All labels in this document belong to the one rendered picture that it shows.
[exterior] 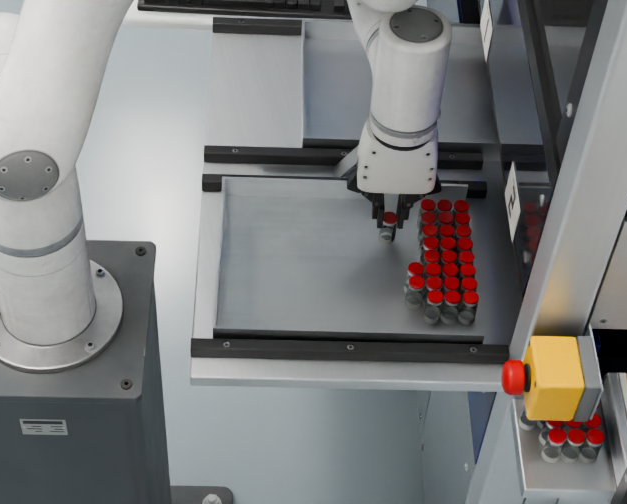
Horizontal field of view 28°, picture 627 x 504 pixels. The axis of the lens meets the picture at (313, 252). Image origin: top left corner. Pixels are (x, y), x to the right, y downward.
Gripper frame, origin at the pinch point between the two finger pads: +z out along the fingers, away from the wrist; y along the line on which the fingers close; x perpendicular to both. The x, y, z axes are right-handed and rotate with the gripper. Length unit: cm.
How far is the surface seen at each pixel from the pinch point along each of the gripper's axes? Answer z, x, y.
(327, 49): 5.8, -38.8, 7.7
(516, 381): -6.8, 31.6, -12.3
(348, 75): 5.8, -33.0, 4.5
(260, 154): 4.0, -13.7, 17.5
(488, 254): 6.0, 2.0, -13.8
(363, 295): 5.8, 9.9, 3.4
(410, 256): 5.8, 3.0, -3.1
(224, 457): 94, -18, 23
